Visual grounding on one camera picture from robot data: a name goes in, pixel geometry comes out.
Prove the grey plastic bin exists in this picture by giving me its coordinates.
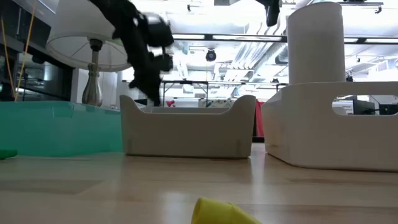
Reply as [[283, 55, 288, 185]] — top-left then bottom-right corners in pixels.
[[119, 94, 257, 160]]

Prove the green pencil cap eraser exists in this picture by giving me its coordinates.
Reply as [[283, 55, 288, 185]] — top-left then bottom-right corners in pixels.
[[0, 149, 19, 161]]

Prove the translucent green plastic bin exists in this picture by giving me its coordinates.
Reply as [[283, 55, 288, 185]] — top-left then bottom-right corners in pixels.
[[0, 100, 124, 158]]

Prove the white plastic bin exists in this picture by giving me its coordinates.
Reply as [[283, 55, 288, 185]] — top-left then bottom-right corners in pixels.
[[261, 81, 398, 173]]

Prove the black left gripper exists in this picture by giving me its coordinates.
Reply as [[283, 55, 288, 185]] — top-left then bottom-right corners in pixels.
[[123, 12, 175, 107]]

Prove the white shade lamp silver base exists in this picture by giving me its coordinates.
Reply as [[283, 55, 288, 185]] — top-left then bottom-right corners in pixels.
[[45, 0, 137, 107]]

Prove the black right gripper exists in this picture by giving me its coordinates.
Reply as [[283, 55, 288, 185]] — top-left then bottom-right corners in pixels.
[[254, 0, 281, 27]]

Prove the black frame background table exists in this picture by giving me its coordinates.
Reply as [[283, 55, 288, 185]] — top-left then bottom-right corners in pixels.
[[160, 80, 210, 108]]

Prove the ceiling light bar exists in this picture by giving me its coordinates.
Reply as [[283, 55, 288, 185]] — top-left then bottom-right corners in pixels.
[[171, 33, 206, 40], [212, 34, 284, 42]]

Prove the red cloth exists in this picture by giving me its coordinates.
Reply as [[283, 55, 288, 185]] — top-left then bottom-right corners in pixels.
[[254, 99, 265, 138]]

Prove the yellow pencil cap eraser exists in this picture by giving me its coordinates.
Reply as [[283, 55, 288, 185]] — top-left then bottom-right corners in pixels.
[[190, 196, 264, 224]]

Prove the black hanging camera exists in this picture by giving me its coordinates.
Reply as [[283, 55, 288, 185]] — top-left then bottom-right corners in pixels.
[[205, 48, 218, 63]]

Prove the yellow cable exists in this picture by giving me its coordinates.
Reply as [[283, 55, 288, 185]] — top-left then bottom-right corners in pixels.
[[0, 0, 38, 102]]

